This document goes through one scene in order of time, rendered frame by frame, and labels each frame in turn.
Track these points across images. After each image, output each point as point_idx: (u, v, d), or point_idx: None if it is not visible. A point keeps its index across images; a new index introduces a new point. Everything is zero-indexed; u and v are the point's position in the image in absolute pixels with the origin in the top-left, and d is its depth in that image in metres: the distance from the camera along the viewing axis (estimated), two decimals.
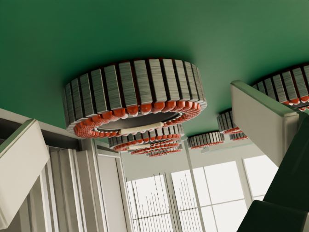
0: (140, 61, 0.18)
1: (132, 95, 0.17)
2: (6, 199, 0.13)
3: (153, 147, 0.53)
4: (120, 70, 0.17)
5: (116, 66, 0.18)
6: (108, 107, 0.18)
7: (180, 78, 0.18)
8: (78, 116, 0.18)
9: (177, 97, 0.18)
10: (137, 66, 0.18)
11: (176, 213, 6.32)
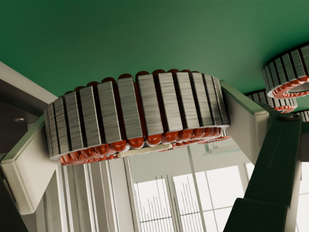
0: (146, 76, 0.13)
1: (136, 124, 0.12)
2: (32, 186, 0.14)
3: None
4: (119, 89, 0.13)
5: (114, 82, 0.13)
6: (103, 138, 0.13)
7: (199, 98, 0.14)
8: (63, 148, 0.14)
9: (196, 125, 0.13)
10: (142, 83, 0.13)
11: (178, 217, 6.28)
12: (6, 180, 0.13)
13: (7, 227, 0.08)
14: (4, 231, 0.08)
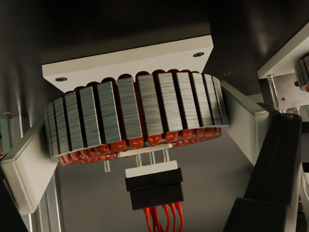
0: (146, 76, 0.13)
1: (136, 124, 0.12)
2: (32, 186, 0.14)
3: None
4: (119, 89, 0.13)
5: (114, 82, 0.13)
6: (103, 138, 0.13)
7: (199, 98, 0.14)
8: (63, 148, 0.14)
9: (196, 125, 0.13)
10: (142, 83, 0.13)
11: None
12: (6, 180, 0.13)
13: (7, 227, 0.08)
14: (4, 231, 0.08)
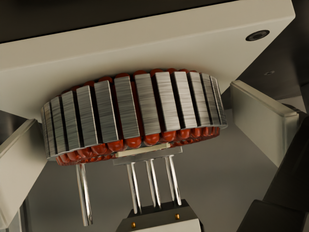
0: (144, 75, 0.13)
1: (133, 124, 0.12)
2: (6, 199, 0.13)
3: None
4: (117, 88, 0.13)
5: (111, 82, 0.13)
6: (100, 137, 0.13)
7: (197, 97, 0.14)
8: (60, 148, 0.14)
9: (193, 124, 0.13)
10: (140, 82, 0.13)
11: None
12: None
13: None
14: None
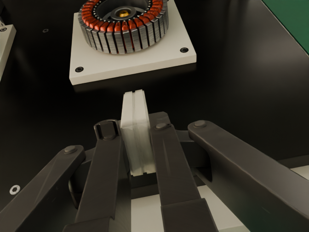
0: (121, 53, 0.33)
1: (125, 37, 0.31)
2: (140, 150, 0.15)
3: None
4: (131, 49, 0.33)
5: (134, 49, 0.33)
6: (138, 29, 0.32)
7: (98, 43, 0.33)
8: (156, 22, 0.32)
9: (100, 33, 0.31)
10: (123, 51, 0.33)
11: None
12: (124, 143, 0.14)
13: (103, 194, 0.09)
14: (100, 197, 0.09)
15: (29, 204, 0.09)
